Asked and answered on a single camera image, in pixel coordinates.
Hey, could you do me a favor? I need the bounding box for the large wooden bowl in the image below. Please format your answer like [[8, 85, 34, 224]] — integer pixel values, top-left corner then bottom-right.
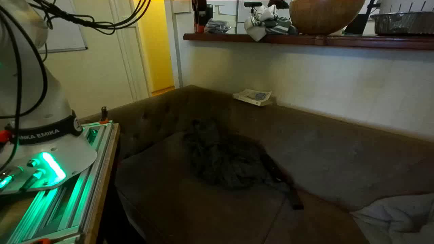
[[289, 0, 366, 37]]

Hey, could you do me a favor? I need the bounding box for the white pillow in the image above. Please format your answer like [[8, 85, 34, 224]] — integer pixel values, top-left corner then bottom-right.
[[350, 192, 434, 244]]

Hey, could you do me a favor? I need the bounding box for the small grey bundle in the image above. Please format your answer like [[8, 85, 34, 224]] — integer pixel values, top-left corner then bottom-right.
[[205, 19, 232, 35]]

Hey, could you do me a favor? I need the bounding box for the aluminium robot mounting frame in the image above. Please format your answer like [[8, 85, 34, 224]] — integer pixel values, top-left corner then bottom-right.
[[0, 121, 121, 244]]

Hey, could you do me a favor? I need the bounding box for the white green striped cloth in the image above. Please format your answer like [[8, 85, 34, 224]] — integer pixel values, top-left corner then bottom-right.
[[243, 3, 300, 43]]

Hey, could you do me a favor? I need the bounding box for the black upright object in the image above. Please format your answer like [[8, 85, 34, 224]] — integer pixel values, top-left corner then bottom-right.
[[191, 0, 214, 27]]

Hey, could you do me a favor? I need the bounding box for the white fairy tales book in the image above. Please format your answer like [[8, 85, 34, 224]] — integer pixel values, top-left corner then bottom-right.
[[232, 88, 275, 108]]

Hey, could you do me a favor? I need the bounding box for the black cable bundle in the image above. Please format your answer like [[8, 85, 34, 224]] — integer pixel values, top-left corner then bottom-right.
[[0, 0, 153, 174]]

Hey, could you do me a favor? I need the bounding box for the brown tufted sofa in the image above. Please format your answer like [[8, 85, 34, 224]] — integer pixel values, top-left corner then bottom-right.
[[80, 84, 434, 244]]

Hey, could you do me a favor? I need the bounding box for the red black clamp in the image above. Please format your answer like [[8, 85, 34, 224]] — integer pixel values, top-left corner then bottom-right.
[[99, 106, 111, 126]]

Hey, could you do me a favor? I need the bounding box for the dark wooden wall shelf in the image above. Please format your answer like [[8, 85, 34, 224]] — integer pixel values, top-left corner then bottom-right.
[[182, 31, 434, 52]]

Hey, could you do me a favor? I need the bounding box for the white wall board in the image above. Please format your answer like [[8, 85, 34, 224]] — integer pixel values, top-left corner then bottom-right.
[[33, 0, 88, 54]]

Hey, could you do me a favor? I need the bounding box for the dark grey crumpled cloth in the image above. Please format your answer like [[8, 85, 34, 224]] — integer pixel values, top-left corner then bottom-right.
[[182, 118, 305, 211]]

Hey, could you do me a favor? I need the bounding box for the black angled stand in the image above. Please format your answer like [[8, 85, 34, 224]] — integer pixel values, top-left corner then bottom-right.
[[343, 0, 381, 37]]

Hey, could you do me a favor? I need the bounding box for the metal roasting pan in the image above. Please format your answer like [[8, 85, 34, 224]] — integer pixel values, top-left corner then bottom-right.
[[370, 11, 434, 38]]

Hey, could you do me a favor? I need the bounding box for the white panelled door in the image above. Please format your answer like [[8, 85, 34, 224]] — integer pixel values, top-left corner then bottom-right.
[[107, 0, 153, 102]]

